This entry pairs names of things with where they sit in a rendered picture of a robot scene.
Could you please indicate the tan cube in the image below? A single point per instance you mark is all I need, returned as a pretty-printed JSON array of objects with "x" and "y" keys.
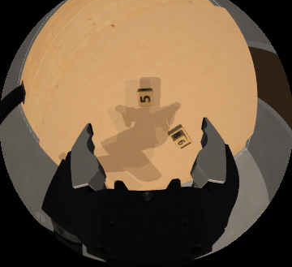
[
  {"x": 145, "y": 97},
  {"x": 179, "y": 138}
]

